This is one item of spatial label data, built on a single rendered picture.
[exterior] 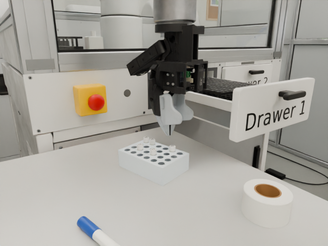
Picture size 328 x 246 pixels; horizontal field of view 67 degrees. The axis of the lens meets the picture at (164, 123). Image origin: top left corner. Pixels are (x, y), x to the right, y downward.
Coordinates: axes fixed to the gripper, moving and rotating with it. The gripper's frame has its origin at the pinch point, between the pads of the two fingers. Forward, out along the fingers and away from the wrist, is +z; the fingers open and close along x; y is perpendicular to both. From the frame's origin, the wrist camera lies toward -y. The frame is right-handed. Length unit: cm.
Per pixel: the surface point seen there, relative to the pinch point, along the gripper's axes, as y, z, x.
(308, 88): 18.5, -5.9, 33.3
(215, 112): 4.9, -2.1, 11.2
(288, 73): -34, 10, 214
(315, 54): -14, -7, 208
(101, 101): -18.2, -3.7, -2.7
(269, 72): -4, -5, 73
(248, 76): -8, -4, 59
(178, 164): 5.1, 5.6, -2.3
